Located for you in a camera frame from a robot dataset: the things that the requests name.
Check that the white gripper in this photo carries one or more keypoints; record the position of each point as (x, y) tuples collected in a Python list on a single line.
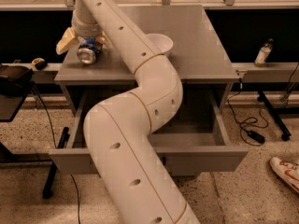
[(86, 31)]

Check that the blue pepsi can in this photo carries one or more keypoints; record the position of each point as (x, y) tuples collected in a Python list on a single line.
[(89, 50)]

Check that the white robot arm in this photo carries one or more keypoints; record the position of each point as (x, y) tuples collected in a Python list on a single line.
[(117, 129)]

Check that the open grey top drawer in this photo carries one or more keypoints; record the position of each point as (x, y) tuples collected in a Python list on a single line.
[(193, 142)]

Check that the yellow black tape measure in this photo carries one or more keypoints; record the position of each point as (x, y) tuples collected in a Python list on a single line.
[(39, 63)]

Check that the white ceramic bowl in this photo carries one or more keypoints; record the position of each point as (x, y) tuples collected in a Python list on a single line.
[(162, 42)]

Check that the black device on stand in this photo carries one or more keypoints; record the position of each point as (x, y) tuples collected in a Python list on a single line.
[(14, 80)]

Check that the black stand with legs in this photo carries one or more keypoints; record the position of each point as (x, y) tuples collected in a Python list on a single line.
[(40, 125)]

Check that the grey metal cabinet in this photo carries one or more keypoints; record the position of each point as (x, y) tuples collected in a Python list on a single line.
[(198, 54)]

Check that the clear plastic bottle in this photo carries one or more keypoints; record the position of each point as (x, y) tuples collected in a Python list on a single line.
[(264, 52)]

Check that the white red sneaker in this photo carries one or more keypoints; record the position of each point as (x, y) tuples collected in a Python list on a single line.
[(287, 171)]

